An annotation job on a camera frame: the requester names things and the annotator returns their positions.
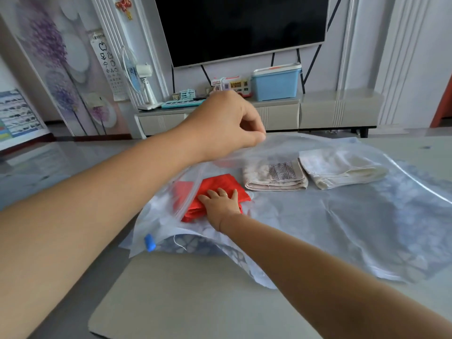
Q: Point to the person's left hand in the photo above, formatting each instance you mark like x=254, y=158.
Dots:
x=219, y=127

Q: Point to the person's right hand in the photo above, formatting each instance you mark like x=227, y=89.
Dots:
x=222, y=208

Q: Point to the person's right thumb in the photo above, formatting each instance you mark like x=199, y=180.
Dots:
x=203, y=200

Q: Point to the person's left thumb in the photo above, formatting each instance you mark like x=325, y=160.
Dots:
x=250, y=140

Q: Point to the person's right middle finger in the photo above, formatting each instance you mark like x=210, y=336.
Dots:
x=223, y=192

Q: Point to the red cloth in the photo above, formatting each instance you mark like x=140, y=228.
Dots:
x=226, y=182

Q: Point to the clear plastic zip bag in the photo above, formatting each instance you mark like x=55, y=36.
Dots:
x=332, y=215

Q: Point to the person's right forearm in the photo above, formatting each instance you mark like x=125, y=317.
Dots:
x=317, y=282

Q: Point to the person's left forearm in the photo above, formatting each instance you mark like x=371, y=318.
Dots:
x=88, y=215

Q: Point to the beige patterned folded towel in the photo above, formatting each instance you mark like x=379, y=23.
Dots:
x=272, y=176

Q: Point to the toy house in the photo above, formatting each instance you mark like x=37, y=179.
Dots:
x=235, y=85

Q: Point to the blue storage box white lid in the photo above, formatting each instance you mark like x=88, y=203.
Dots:
x=277, y=84

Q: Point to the blue bag slider clip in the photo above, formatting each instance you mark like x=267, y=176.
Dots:
x=150, y=242

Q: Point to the grey television cabinet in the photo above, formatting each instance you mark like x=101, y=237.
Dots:
x=317, y=112

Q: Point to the teal plastic basket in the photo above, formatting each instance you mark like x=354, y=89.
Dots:
x=185, y=94

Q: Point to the teal toy keyboard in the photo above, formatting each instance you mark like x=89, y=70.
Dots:
x=180, y=103

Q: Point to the white folded cloth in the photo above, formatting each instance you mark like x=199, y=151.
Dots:
x=339, y=169

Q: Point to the black flat television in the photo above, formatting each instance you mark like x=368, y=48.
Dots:
x=240, y=24

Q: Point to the white standing fan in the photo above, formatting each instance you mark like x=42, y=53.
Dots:
x=136, y=75

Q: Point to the white eye chart poster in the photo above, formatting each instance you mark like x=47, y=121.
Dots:
x=109, y=67

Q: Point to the red knot ornament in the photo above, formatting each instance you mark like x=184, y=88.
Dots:
x=124, y=5

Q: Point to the orange door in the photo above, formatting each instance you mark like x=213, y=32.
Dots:
x=443, y=105

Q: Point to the vehicle picture poster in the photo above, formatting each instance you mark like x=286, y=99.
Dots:
x=17, y=116

